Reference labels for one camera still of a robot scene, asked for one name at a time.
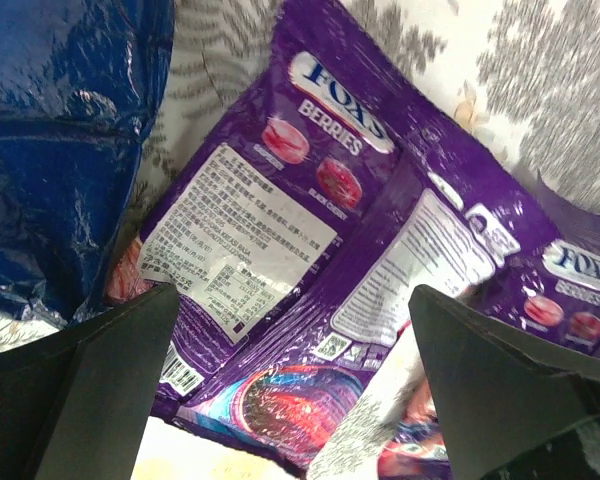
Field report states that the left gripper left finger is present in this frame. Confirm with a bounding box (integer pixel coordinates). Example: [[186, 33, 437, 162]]
[[0, 285, 179, 479]]

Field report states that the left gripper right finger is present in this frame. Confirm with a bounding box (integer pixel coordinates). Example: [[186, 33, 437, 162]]
[[409, 285, 600, 479]]

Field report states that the purple candy packet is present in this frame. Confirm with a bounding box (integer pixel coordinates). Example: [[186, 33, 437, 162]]
[[374, 172, 600, 480], [107, 1, 557, 469]]

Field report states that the blue Doritos chip bag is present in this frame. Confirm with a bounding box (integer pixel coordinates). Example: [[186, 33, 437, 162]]
[[0, 1, 175, 324]]

